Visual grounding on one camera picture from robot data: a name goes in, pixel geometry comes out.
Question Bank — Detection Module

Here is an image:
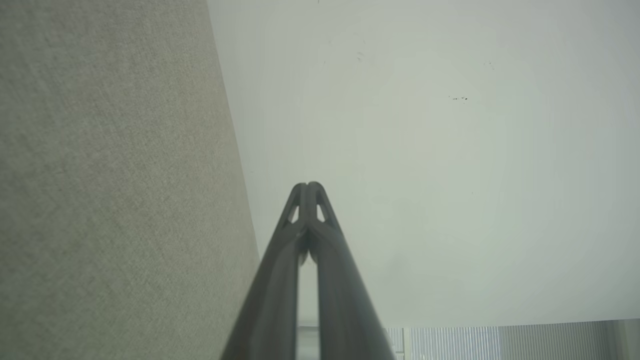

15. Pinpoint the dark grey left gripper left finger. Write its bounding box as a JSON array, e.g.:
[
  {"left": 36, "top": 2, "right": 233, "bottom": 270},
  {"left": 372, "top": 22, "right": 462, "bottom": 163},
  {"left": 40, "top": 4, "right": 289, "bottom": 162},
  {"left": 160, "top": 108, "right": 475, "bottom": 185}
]
[{"left": 220, "top": 182, "right": 309, "bottom": 360}]

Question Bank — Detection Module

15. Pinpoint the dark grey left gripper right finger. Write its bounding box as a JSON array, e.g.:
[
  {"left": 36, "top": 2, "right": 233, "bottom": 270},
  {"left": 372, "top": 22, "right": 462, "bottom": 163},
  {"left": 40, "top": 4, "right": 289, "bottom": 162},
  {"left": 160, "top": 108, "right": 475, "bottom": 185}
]
[{"left": 306, "top": 181, "right": 397, "bottom": 360}]

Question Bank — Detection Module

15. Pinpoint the grey ribbed panel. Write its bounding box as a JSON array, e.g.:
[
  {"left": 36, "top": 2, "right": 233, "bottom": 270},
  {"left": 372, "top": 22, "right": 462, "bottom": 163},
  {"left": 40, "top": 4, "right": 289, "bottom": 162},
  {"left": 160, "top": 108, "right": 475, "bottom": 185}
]
[{"left": 384, "top": 318, "right": 640, "bottom": 360}]

